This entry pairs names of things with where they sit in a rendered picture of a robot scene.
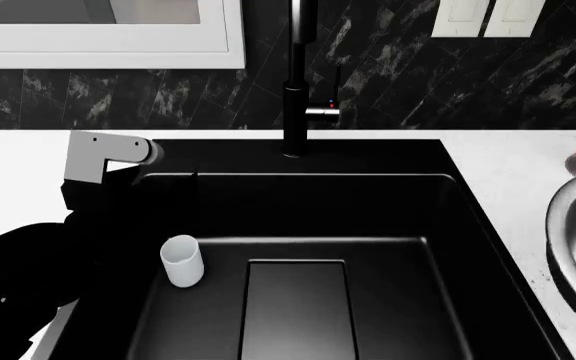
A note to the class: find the white cup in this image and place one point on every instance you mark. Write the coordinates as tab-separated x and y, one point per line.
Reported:
184	264

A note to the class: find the black sink drain cover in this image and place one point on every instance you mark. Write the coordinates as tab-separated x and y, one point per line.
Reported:
298	311

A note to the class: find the black kitchen faucet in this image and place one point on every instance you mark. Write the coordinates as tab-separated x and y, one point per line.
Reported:
295	97

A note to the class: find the black kitchen sink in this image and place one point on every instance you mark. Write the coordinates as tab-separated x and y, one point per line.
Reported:
418	232

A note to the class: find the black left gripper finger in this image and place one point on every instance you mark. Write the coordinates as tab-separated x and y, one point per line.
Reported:
194	180

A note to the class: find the white window frame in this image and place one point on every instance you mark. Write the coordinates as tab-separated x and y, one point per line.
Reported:
218	56

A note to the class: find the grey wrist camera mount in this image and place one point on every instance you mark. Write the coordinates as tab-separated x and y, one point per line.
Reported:
88	153

